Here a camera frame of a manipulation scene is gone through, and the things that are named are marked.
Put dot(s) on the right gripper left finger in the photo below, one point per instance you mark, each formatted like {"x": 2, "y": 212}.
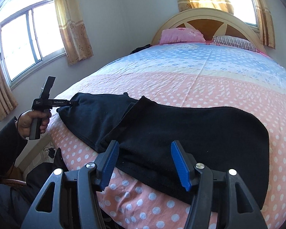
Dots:
{"x": 69, "y": 199}

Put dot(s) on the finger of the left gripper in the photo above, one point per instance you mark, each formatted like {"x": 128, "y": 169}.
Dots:
{"x": 73, "y": 103}

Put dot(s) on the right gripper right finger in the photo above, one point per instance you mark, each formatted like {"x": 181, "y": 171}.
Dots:
{"x": 226, "y": 191}

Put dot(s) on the black pants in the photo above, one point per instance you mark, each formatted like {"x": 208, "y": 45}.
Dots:
{"x": 222, "y": 138}

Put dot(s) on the left forearm dark sleeve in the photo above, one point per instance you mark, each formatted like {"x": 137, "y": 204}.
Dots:
{"x": 11, "y": 145}

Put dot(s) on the person's left hand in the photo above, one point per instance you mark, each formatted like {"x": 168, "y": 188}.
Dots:
{"x": 23, "y": 124}

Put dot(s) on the side window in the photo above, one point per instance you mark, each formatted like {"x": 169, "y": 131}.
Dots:
{"x": 29, "y": 37}

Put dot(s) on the black object beside bed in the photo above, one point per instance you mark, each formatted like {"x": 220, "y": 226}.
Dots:
{"x": 138, "y": 49}

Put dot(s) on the pink pillow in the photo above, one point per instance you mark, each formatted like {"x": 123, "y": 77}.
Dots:
{"x": 181, "y": 34}

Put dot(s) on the pink blue dotted bedspread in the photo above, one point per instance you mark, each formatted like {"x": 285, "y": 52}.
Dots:
{"x": 225, "y": 105}

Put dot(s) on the cream wooden headboard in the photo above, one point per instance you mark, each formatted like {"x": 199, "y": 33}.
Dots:
{"x": 211, "y": 22}

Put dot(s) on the striped pillow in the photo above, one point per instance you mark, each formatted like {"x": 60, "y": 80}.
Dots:
{"x": 234, "y": 42}

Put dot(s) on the yellow patterned curtain right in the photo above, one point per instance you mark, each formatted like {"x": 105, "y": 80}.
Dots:
{"x": 265, "y": 24}

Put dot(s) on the window behind headboard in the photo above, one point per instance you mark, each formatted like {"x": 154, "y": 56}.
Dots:
{"x": 245, "y": 11}

